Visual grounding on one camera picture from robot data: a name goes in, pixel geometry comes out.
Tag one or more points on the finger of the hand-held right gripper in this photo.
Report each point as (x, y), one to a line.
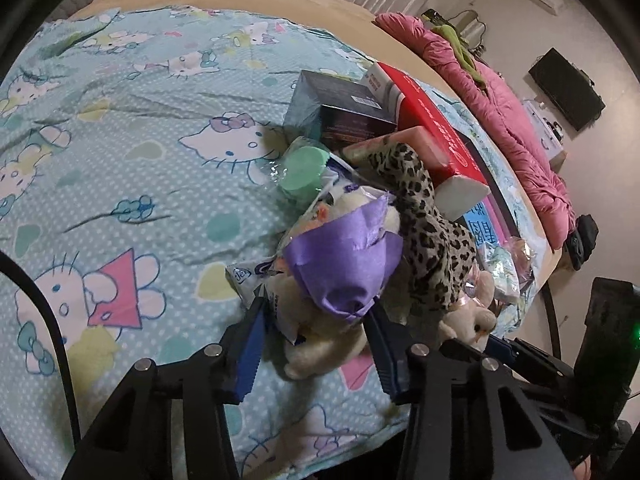
(500, 346)
(457, 346)

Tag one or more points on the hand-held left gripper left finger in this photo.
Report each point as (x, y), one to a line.
(247, 355)

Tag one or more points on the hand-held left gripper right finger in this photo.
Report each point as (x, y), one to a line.
(386, 362)

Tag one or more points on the small white plush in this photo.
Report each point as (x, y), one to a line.
(470, 320)

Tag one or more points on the leopard print plush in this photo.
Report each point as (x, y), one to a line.
(430, 240)

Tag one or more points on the white plush with purple cloth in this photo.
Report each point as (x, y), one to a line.
(340, 260)

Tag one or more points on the pink game box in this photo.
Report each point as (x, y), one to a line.
(492, 200)

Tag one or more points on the green roll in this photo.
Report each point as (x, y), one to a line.
(300, 170)

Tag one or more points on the white blue tissue packet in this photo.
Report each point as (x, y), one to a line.
(250, 280)

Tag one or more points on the pastel plastic packet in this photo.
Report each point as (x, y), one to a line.
(505, 265)

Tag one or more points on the black bag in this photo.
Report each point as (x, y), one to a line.
(582, 240)

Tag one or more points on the white purple plastic packet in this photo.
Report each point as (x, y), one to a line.
(345, 182)

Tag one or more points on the white box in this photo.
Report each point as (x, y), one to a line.
(550, 140)

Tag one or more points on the cartoon cat printed blanket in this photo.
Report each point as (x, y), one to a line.
(125, 160)

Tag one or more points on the pink quilt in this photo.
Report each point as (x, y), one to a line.
(500, 110)

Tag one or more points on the red long box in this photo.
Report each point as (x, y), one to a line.
(430, 110)

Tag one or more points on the dark cardboard box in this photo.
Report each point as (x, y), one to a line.
(345, 105)

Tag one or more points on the green cloth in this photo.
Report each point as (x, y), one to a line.
(460, 50)

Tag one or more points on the beige bed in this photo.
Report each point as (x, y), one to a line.
(300, 0)

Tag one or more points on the black wall television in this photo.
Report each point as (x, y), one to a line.
(567, 87)

